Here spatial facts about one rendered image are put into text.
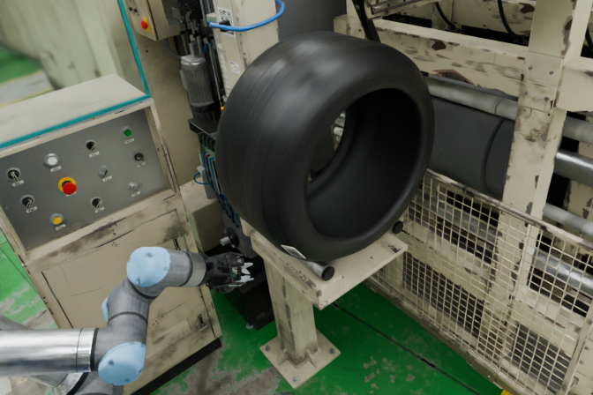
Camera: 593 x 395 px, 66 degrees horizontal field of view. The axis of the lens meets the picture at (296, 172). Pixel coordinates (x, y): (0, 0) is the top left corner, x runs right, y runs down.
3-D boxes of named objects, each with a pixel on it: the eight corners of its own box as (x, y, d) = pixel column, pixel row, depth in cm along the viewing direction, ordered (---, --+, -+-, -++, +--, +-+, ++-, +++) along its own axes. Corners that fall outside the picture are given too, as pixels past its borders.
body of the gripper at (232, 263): (248, 285, 107) (213, 283, 97) (220, 291, 111) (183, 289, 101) (245, 252, 109) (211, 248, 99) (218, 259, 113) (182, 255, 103)
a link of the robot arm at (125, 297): (92, 335, 88) (125, 301, 85) (101, 293, 98) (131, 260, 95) (128, 348, 92) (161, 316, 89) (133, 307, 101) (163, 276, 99)
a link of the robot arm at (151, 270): (117, 264, 91) (143, 236, 89) (160, 267, 100) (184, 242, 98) (130, 297, 87) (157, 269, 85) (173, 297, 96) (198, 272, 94)
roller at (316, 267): (262, 209, 149) (266, 218, 152) (251, 218, 148) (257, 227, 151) (333, 264, 125) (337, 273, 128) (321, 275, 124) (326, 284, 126)
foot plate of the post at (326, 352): (259, 349, 213) (258, 344, 211) (304, 318, 226) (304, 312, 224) (294, 390, 194) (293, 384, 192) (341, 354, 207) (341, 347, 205)
